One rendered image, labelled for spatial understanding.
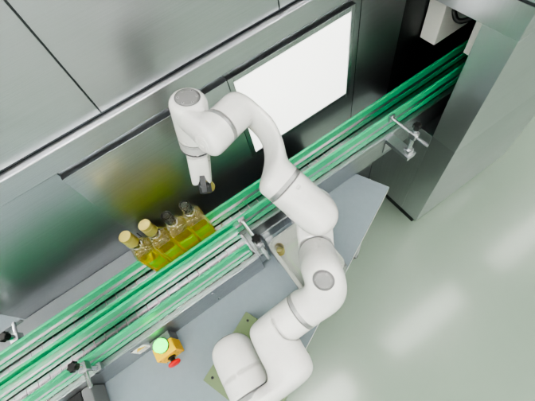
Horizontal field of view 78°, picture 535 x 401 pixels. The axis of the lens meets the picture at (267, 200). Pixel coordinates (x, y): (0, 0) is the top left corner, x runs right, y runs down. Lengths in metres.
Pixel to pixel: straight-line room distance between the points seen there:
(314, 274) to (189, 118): 0.38
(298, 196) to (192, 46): 0.44
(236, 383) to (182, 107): 0.57
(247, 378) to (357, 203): 0.77
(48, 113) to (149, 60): 0.24
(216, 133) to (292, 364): 0.47
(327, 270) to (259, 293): 0.58
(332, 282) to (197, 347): 0.68
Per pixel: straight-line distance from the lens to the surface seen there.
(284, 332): 0.74
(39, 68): 0.79
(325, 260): 0.65
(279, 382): 0.74
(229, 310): 1.21
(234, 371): 0.79
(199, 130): 0.62
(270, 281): 1.20
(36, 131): 0.86
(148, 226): 0.92
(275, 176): 0.61
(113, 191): 0.98
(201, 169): 0.77
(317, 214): 0.63
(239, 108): 0.65
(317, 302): 0.68
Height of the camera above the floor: 1.90
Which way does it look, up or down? 61 degrees down
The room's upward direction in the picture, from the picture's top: 19 degrees counter-clockwise
